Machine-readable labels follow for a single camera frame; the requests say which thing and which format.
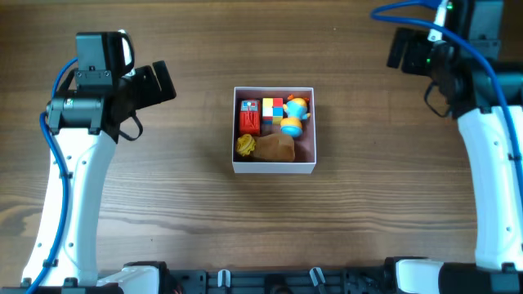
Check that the yellow round token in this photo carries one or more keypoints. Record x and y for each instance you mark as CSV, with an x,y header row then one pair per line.
x,y
245,145

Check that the blue orange toy figure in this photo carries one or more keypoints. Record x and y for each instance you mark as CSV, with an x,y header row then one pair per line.
x,y
296,110

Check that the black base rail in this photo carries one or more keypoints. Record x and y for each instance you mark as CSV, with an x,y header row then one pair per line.
x,y
261,281

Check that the red toy fire truck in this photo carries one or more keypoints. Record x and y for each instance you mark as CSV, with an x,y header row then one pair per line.
x,y
250,117

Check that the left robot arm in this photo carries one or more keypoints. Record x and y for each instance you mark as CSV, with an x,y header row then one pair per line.
x,y
93,94

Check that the pink white open box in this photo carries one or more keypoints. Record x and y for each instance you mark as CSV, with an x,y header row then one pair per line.
x,y
305,145

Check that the brown plush toy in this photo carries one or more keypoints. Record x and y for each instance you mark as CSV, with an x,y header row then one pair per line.
x,y
276,147

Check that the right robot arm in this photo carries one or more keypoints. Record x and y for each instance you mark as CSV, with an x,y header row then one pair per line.
x,y
459,51

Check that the colourful two-by-two puzzle cube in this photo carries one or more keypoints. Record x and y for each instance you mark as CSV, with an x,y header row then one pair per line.
x,y
272,111

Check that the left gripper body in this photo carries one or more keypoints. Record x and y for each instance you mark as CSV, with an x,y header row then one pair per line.
x,y
146,87

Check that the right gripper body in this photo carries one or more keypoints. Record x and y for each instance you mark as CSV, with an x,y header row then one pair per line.
x,y
405,51

